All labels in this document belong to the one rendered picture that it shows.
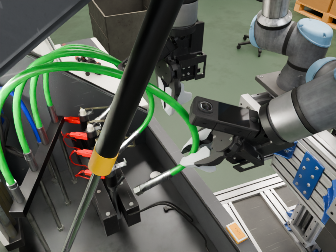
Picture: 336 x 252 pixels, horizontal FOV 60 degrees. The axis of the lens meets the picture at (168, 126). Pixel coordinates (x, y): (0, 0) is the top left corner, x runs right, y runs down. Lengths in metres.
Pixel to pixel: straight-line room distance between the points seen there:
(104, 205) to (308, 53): 0.80
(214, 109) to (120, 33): 2.68
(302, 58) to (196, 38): 0.58
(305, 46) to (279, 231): 1.02
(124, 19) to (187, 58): 2.51
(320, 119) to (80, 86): 0.69
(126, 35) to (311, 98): 2.79
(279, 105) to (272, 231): 1.31
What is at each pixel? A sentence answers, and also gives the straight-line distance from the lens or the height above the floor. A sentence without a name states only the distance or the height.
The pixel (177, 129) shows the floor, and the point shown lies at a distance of 2.50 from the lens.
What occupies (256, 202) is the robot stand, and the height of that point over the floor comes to 0.21.
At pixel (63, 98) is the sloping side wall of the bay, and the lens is 0.94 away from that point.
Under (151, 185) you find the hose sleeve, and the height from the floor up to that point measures 1.13.
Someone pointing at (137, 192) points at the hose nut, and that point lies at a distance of 0.65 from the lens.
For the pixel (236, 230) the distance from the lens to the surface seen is 0.79.
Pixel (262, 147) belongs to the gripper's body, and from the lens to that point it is 0.53.
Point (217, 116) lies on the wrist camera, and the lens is 0.47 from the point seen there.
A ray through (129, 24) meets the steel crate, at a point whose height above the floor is 0.53.
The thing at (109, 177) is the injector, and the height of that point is 1.08.
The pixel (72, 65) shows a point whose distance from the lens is 0.46.
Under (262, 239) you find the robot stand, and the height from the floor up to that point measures 0.21.
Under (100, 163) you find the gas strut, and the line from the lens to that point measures 0.23.
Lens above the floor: 1.63
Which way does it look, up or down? 40 degrees down
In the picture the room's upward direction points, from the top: straight up
